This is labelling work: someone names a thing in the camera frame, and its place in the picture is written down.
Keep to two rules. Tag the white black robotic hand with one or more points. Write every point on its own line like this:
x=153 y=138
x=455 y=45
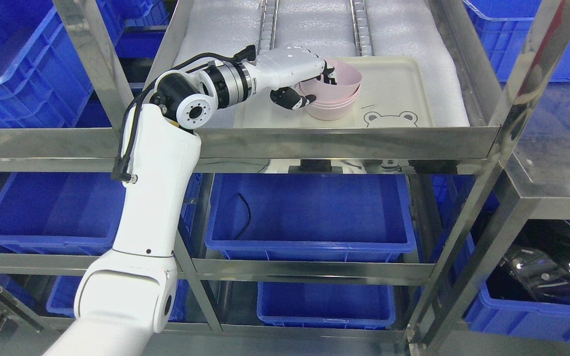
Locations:
x=280 y=69

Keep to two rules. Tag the pink ikea bowl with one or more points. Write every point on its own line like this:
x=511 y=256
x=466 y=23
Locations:
x=346 y=81

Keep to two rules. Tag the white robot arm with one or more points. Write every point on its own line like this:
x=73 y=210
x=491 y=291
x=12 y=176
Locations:
x=126 y=295

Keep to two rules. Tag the blue crate centre shelf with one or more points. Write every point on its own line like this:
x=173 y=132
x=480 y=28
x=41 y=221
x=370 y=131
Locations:
x=310 y=217

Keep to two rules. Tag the blue crate left middle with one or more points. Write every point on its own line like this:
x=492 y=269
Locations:
x=76 y=213

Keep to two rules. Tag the stacked pink bowls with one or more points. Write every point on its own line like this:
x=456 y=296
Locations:
x=332 y=111

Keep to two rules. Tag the cream plastic tray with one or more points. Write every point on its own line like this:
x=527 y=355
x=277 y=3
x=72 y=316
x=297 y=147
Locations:
x=392 y=95

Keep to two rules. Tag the blue crate bottom centre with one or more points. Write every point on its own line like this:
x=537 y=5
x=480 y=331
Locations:
x=323 y=305

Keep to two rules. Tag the steel side rack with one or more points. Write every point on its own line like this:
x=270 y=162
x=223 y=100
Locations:
x=499 y=117

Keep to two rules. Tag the blue crate upper left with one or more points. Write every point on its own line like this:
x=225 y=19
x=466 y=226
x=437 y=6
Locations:
x=43 y=83

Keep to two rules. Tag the black helmet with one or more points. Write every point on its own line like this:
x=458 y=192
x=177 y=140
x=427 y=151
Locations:
x=536 y=267

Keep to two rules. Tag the blue crate with helmet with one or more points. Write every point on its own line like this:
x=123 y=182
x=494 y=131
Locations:
x=548 y=321

